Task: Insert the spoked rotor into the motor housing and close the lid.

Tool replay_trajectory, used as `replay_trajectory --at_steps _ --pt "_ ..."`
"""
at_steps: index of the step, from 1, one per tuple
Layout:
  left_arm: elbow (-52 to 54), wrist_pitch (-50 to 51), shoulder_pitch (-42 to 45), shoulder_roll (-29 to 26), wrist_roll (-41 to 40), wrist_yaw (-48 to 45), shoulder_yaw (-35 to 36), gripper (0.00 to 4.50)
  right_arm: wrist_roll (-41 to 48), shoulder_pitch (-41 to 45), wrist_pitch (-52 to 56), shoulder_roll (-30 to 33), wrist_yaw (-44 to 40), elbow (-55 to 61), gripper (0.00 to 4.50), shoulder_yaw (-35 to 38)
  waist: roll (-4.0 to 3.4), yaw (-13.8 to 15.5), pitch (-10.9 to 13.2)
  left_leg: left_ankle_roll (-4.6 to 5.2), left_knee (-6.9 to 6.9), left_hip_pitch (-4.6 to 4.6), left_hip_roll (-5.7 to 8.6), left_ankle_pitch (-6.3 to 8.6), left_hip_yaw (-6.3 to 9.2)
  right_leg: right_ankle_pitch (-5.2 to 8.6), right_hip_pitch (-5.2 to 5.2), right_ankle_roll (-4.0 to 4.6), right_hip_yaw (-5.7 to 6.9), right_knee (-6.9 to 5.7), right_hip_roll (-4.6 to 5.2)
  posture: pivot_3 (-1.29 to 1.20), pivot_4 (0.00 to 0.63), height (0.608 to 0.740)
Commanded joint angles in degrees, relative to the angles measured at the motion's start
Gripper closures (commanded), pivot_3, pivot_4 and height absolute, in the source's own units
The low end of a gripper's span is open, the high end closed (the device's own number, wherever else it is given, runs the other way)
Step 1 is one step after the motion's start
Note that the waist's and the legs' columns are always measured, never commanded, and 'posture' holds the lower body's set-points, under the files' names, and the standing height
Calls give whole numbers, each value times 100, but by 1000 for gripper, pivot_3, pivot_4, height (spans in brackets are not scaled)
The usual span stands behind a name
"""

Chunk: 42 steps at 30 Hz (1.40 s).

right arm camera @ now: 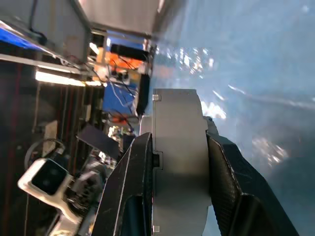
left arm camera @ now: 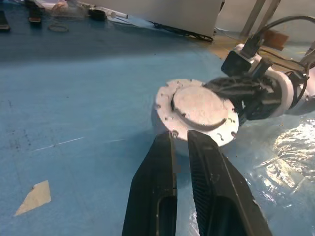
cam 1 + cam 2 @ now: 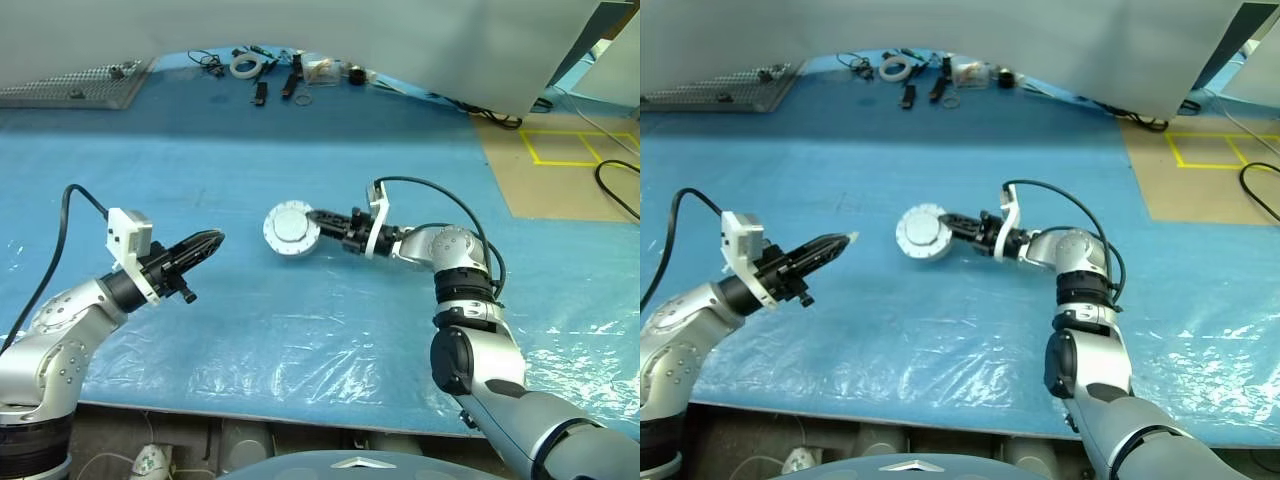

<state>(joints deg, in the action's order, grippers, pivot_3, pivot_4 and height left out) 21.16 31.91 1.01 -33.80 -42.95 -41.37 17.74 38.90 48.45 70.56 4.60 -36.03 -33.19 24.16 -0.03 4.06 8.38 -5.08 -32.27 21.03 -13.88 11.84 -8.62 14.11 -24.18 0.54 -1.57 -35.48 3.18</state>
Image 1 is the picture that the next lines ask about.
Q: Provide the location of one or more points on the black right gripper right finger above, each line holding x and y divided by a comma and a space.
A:
236, 191

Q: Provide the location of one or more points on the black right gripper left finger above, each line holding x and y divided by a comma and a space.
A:
128, 184

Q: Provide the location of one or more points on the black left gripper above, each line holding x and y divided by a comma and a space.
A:
85, 188

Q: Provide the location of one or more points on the silver motor housing copper coils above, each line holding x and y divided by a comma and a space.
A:
179, 147

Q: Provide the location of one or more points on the blue crate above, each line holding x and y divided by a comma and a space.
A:
118, 98

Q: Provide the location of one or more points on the bright light strip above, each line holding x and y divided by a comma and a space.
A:
59, 79

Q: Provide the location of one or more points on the blue table mat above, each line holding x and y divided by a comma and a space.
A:
270, 73

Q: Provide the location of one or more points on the orange cloth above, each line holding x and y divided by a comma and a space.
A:
115, 61

